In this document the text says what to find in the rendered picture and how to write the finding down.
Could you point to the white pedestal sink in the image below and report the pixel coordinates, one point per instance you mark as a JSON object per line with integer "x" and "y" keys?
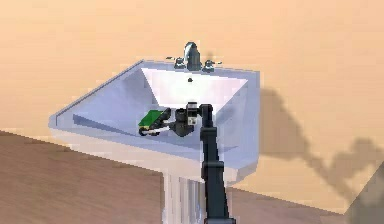
{"x": 160, "y": 133}

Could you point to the grey metal faucet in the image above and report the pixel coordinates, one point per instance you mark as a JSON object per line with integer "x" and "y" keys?
{"x": 192, "y": 58}

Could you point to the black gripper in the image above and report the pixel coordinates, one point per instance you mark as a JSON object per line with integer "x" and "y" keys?
{"x": 182, "y": 124}

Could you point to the green razor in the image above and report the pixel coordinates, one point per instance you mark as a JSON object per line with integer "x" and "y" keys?
{"x": 150, "y": 119}

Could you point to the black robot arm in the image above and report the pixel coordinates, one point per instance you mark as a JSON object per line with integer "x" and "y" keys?
{"x": 210, "y": 156}

